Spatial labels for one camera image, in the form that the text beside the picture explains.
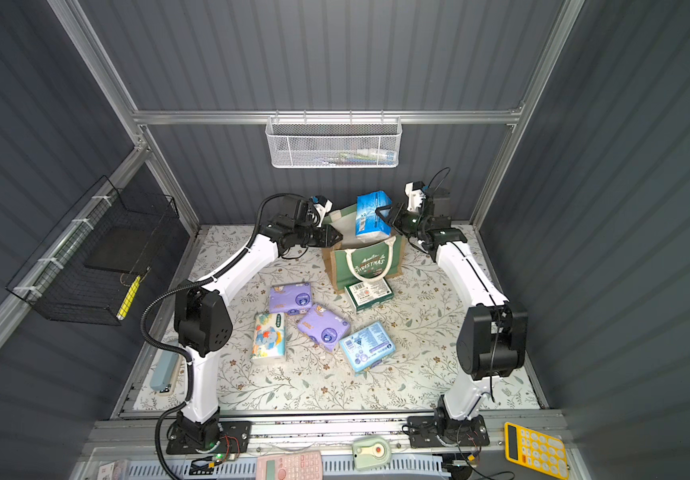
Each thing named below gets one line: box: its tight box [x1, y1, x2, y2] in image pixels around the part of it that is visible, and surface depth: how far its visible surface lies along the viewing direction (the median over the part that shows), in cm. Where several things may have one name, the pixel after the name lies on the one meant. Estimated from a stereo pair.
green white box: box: [344, 277, 394, 312], surface depth 96 cm
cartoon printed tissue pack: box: [251, 312, 286, 359], surface depth 87 cm
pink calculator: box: [256, 451, 323, 480], surface depth 70 cm
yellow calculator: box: [504, 422, 568, 480], surface depth 72 cm
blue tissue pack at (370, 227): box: [356, 190, 393, 243], surface depth 84 cm
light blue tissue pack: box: [339, 322, 396, 373], surface depth 85 cm
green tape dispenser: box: [352, 436, 391, 471], surface depth 67 cm
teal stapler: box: [149, 349, 180, 392], surface depth 84 cm
